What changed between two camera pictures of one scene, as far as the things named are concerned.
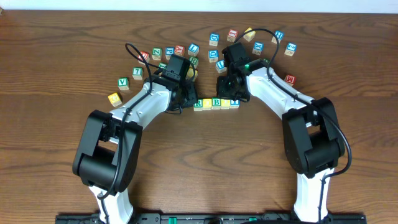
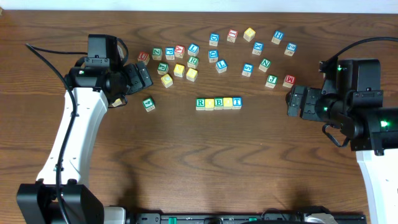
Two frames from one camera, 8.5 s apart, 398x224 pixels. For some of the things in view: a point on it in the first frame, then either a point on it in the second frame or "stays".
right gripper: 221,92 to 303,93
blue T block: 234,104 stays
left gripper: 189,97 to 138,78
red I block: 232,34 stays
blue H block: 280,35 stays
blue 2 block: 291,49 stays
